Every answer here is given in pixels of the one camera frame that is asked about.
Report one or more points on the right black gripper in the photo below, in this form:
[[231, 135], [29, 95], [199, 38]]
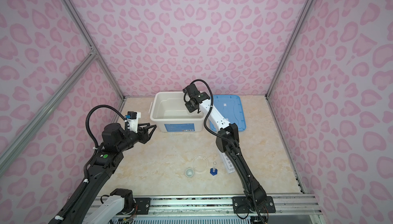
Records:
[[189, 107]]

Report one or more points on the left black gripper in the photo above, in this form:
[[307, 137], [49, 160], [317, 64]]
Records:
[[147, 136]]

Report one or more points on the clear petri dish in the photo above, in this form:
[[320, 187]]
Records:
[[199, 164]]

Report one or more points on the blue base graduated cylinder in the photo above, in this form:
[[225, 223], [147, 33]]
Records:
[[214, 170]]

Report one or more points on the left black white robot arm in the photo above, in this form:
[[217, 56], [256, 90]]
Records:
[[100, 168]]

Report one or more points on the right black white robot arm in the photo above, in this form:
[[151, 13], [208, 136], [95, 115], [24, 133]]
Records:
[[227, 141]]

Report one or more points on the white plastic storage bin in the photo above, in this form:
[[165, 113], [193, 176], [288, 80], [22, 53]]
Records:
[[169, 113]]

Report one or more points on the blue plastic bin lid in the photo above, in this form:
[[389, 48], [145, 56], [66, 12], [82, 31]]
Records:
[[230, 107]]

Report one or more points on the white test tube rack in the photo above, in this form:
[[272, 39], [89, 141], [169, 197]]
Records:
[[227, 163]]

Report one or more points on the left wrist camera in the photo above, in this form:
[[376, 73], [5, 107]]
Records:
[[131, 121]]

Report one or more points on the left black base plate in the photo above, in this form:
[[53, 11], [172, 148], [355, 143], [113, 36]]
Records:
[[127, 206]]

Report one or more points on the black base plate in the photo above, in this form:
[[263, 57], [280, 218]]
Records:
[[241, 205], [127, 206]]

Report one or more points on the aluminium mounting rail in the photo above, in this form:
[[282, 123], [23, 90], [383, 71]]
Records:
[[211, 209]]

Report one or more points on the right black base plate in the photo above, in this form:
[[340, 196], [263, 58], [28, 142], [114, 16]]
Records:
[[241, 205]]

